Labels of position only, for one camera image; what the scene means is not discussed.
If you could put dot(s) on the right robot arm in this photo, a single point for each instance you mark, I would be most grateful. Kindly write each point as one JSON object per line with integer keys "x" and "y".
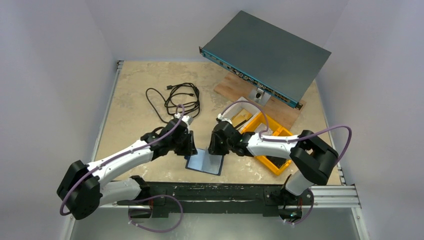
{"x": 312, "y": 156}

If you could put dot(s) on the aluminium table frame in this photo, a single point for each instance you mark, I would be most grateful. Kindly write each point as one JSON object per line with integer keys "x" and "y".
{"x": 336, "y": 214}

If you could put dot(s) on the wooden board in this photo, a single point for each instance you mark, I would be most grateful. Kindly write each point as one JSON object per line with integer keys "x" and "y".
{"x": 232, "y": 88}

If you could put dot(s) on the yellow plastic bin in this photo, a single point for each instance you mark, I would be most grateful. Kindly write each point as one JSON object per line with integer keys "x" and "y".
{"x": 258, "y": 123}

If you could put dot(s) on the blue network switch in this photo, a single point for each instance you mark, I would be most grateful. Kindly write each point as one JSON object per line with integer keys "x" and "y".
{"x": 274, "y": 60}

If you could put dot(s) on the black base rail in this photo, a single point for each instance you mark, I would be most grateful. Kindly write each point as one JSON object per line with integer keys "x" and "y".
{"x": 268, "y": 200}

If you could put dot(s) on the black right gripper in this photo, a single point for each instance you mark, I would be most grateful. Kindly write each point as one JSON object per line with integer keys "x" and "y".
{"x": 216, "y": 143}

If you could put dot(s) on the gold cards stack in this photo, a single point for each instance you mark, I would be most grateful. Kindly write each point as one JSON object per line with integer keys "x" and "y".
{"x": 241, "y": 118}

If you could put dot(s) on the metal stand bracket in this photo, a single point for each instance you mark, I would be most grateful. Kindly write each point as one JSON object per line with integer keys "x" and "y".
{"x": 259, "y": 96}

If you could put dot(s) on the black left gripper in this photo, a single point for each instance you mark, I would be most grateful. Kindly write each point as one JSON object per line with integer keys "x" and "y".
{"x": 189, "y": 142}

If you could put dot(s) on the white plastic bin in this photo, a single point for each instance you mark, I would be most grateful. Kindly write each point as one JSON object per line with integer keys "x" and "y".
{"x": 235, "y": 108}

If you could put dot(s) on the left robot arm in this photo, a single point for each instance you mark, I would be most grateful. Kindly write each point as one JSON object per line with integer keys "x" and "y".
{"x": 85, "y": 187}

